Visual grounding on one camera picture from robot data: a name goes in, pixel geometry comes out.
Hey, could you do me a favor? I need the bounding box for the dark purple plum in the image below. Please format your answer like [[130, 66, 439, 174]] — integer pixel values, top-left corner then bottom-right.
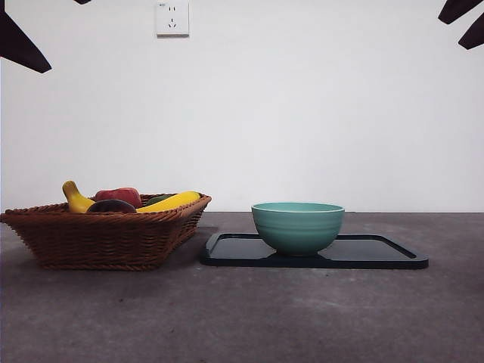
[[85, 199, 137, 214]]

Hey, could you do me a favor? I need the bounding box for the teal ribbed bowl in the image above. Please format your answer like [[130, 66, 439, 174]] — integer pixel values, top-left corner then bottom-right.
[[251, 202, 346, 257]]

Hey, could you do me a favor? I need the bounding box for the yellow banana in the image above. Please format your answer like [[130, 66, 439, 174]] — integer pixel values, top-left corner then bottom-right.
[[62, 180, 202, 214]]

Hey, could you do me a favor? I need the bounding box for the red apple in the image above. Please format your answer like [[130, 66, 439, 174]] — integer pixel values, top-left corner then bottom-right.
[[94, 187, 142, 208]]

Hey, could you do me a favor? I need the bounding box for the green vegetable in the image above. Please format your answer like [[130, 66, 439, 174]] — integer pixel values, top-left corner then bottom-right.
[[145, 194, 175, 207]]

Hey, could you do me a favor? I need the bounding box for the brown wicker basket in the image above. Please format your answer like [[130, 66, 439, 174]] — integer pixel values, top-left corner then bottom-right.
[[0, 194, 212, 271]]

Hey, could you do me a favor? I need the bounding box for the black rectangular tray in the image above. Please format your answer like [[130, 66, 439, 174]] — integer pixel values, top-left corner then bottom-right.
[[199, 232, 430, 270]]

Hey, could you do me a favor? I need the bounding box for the white wall socket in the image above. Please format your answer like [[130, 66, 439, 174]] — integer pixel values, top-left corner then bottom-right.
[[156, 2, 190, 38]]

